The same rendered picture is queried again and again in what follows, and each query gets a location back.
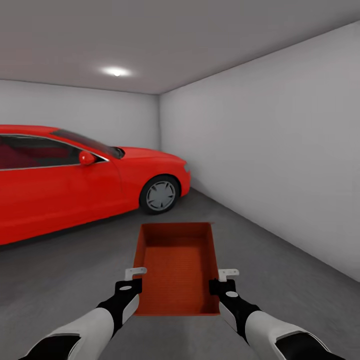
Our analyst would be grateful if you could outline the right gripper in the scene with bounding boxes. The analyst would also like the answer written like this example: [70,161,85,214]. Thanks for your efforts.
[209,278,236,299]

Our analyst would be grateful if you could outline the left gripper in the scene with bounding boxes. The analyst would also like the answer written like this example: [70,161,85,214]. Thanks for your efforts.
[115,278,142,294]

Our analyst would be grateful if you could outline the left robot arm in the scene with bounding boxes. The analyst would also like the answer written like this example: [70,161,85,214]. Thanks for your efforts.
[19,267,147,360]

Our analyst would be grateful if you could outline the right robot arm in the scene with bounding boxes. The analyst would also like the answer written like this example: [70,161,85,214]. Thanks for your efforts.
[209,268,346,360]

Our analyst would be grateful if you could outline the storage box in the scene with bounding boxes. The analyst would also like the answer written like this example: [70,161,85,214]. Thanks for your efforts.
[132,222,221,317]

